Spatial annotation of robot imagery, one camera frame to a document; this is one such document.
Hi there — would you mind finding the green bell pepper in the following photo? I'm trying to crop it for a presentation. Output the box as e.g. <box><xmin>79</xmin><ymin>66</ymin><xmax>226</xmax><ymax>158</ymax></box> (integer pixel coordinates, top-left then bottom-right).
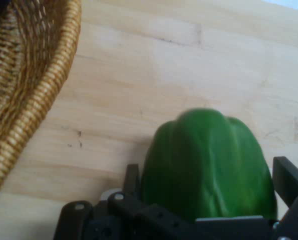
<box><xmin>141</xmin><ymin>107</ymin><xmax>278</xmax><ymax>223</ymax></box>

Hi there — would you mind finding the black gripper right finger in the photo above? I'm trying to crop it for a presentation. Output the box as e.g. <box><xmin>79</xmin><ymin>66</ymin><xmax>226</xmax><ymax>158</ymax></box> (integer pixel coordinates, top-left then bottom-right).
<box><xmin>272</xmin><ymin>156</ymin><xmax>298</xmax><ymax>240</ymax></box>

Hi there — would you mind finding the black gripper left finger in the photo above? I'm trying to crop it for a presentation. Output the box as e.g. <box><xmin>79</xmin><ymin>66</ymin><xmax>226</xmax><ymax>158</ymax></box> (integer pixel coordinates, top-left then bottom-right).
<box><xmin>54</xmin><ymin>163</ymin><xmax>197</xmax><ymax>240</ymax></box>

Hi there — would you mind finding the bamboo cutting board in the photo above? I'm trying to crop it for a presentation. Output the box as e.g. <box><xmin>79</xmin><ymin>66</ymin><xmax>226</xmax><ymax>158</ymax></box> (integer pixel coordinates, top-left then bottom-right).
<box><xmin>0</xmin><ymin>0</ymin><xmax>298</xmax><ymax>240</ymax></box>

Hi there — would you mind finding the woven wicker basket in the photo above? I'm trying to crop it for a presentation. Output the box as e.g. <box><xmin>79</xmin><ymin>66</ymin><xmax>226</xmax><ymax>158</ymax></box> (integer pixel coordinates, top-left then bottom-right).
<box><xmin>0</xmin><ymin>0</ymin><xmax>82</xmax><ymax>206</ymax></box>

